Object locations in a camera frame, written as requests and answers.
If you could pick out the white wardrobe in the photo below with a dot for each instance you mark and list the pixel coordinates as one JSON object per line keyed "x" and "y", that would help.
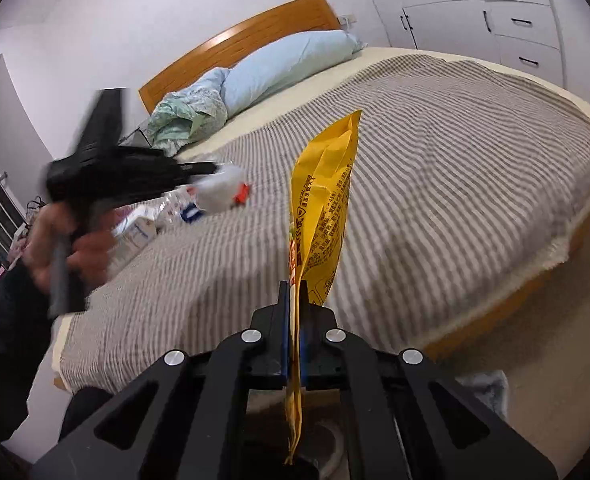
{"x": 475, "y": 30}

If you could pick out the person's left hand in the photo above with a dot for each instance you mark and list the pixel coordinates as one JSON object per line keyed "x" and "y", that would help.
{"x": 95, "y": 250}

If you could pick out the white trash bin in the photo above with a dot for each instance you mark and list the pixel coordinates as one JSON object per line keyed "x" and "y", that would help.
{"x": 490, "y": 390}

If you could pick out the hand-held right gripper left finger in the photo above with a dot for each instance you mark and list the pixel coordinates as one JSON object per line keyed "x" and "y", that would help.
{"x": 285, "y": 330}

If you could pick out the clear plastic bottle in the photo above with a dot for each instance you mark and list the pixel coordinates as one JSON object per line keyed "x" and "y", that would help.
{"x": 170, "y": 207}

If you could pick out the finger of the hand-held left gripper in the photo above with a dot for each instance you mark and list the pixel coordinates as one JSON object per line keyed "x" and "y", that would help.
{"x": 197, "y": 169}

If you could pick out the grey striped blanket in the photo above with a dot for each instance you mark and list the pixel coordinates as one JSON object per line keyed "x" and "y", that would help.
{"x": 450, "y": 185}

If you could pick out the green floral quilt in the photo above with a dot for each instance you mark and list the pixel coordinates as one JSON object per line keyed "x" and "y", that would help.
{"x": 190, "y": 115}

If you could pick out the yellow snack packet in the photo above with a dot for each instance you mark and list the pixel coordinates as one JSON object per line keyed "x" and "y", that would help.
{"x": 325, "y": 200}

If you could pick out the red white snack packet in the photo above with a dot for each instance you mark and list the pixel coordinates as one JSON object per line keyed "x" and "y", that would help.
{"x": 220, "y": 187}

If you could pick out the light blue pillow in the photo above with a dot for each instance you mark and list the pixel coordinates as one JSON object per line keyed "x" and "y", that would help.
{"x": 285, "y": 67}

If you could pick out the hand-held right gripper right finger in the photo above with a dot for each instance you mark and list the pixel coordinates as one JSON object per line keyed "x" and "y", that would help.
{"x": 303, "y": 355}

